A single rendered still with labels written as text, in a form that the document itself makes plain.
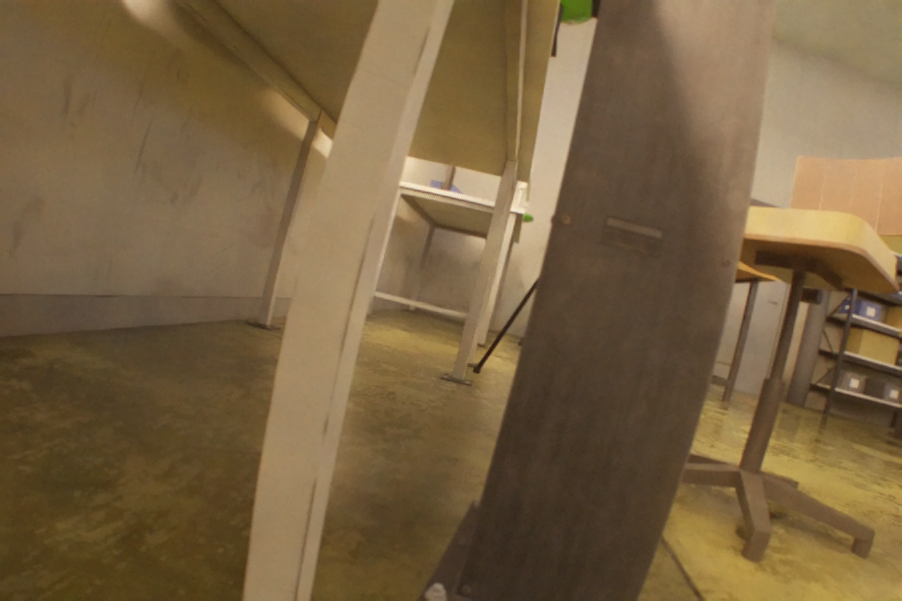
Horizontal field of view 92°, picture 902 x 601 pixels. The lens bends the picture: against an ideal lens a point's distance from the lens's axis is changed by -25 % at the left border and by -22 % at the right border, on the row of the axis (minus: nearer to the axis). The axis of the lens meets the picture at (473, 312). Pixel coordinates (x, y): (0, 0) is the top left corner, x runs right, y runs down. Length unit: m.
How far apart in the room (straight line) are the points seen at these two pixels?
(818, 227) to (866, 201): 0.47
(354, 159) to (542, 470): 0.33
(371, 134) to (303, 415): 0.18
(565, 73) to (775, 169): 2.65
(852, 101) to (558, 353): 7.28
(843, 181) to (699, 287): 1.09
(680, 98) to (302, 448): 0.45
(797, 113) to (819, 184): 5.57
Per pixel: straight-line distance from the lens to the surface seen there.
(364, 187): 0.34
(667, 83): 0.56
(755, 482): 1.19
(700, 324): 0.52
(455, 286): 5.82
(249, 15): 1.54
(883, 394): 6.84
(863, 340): 6.54
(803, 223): 1.09
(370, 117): 0.35
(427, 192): 3.67
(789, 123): 7.03
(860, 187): 1.55
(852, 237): 1.07
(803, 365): 6.43
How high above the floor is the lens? 0.32
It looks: 2 degrees down
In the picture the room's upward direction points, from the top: 14 degrees clockwise
